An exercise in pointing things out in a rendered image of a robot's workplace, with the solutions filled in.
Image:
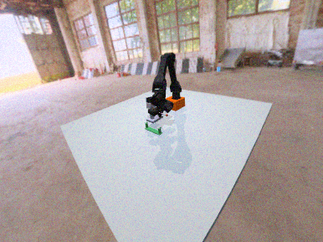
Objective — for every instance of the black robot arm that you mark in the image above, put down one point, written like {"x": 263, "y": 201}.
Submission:
{"x": 160, "y": 82}

